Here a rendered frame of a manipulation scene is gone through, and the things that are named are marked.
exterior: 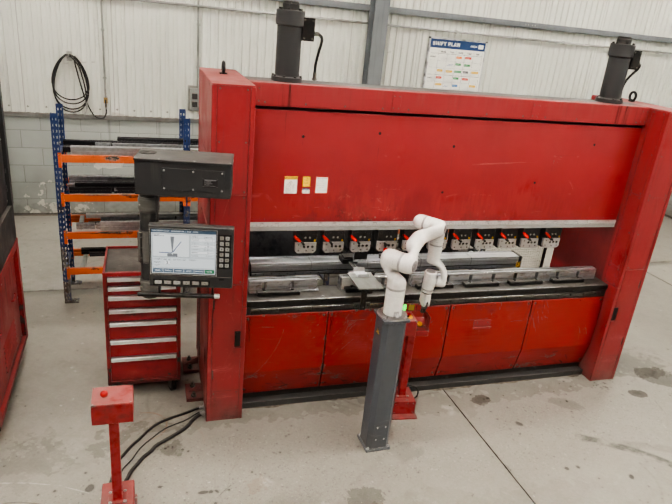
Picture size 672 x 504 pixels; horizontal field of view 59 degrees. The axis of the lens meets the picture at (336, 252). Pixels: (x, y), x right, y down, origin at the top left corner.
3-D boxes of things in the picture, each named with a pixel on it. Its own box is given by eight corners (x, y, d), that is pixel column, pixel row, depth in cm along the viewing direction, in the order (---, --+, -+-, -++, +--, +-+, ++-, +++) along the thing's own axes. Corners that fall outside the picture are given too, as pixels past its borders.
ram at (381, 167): (244, 231, 393) (249, 108, 363) (242, 227, 400) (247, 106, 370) (614, 227, 483) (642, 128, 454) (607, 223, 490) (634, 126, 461)
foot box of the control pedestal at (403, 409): (391, 420, 438) (393, 406, 434) (383, 399, 461) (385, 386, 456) (417, 419, 442) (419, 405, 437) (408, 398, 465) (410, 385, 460)
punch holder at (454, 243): (451, 249, 445) (454, 229, 439) (446, 245, 452) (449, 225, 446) (468, 249, 449) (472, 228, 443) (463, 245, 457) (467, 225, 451)
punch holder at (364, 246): (349, 252, 421) (352, 230, 415) (346, 247, 428) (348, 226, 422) (369, 251, 425) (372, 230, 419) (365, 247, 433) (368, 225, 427)
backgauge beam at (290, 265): (250, 277, 436) (250, 264, 432) (247, 269, 449) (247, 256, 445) (520, 267, 506) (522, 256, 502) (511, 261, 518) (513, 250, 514)
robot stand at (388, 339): (390, 449, 408) (410, 320, 371) (365, 453, 402) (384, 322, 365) (380, 432, 424) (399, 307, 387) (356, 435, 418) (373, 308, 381)
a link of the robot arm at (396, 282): (399, 294, 361) (404, 257, 353) (373, 284, 371) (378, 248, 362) (409, 288, 371) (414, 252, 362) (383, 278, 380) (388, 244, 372)
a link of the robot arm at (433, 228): (388, 272, 366) (411, 280, 357) (386, 257, 358) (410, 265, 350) (427, 225, 394) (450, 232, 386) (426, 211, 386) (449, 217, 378)
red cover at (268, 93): (250, 105, 361) (251, 81, 356) (247, 102, 370) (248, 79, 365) (644, 126, 451) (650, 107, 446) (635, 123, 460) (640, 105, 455)
